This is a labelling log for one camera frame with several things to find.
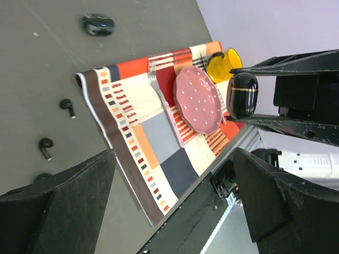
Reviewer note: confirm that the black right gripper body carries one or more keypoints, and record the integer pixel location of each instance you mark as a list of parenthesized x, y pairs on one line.
[(308, 97)]

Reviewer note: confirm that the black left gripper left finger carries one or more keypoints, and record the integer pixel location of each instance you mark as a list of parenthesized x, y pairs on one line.
[(62, 213)]

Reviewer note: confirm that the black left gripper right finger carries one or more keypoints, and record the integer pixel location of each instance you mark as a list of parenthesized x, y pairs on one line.
[(285, 213)]

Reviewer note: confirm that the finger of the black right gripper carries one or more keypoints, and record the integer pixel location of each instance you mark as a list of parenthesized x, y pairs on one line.
[(313, 63), (308, 130)]

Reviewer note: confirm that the glossy black gold-trim charging case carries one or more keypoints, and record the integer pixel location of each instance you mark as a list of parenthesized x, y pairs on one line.
[(242, 95)]

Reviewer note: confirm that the black stem earbud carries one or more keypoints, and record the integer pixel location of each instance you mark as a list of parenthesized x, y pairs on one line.
[(44, 145), (66, 104)]

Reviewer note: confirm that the black marbled earbud case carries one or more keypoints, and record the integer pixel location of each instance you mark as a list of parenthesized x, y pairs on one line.
[(98, 24)]

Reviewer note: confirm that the black ear-hook earbud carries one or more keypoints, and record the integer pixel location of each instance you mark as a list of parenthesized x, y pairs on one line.
[(41, 176)]

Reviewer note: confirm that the pink dotted plate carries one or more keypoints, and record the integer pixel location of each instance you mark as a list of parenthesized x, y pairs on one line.
[(197, 101)]

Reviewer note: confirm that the colourful patchwork placemat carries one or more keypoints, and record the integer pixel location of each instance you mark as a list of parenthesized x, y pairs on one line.
[(134, 124)]

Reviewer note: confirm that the yellow mug black handle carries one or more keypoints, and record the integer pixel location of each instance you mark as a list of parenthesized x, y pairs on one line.
[(221, 63)]

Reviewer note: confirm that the silver fork pink handle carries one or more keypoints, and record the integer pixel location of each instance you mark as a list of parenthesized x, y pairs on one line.
[(152, 78)]

